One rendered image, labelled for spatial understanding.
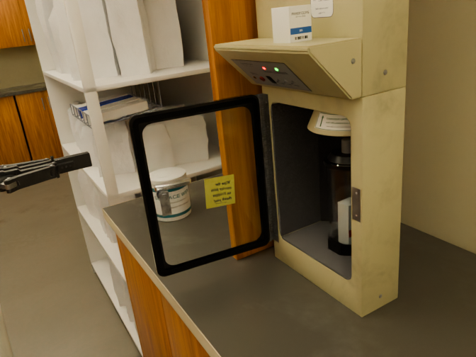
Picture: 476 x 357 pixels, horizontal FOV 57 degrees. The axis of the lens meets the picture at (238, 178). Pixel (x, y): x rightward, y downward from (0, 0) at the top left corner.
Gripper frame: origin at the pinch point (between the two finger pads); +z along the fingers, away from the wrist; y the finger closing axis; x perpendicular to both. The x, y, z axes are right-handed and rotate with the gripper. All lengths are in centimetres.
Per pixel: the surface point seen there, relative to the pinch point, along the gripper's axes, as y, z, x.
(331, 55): -38, 37, -19
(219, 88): -1.4, 35.4, -9.8
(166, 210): -5.8, 16.3, 14.3
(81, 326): 132, 2, 132
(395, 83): -38, 52, -12
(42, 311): 162, -14, 132
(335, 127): -28, 47, -3
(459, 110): -29, 87, 1
